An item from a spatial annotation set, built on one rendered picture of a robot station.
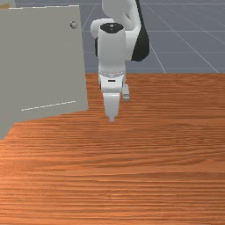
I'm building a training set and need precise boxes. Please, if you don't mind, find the pale grey cabinet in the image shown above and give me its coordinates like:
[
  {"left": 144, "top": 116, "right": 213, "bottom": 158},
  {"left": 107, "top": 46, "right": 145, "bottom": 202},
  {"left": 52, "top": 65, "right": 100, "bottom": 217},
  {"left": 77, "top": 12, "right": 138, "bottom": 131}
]
[{"left": 0, "top": 0, "right": 90, "bottom": 141}]

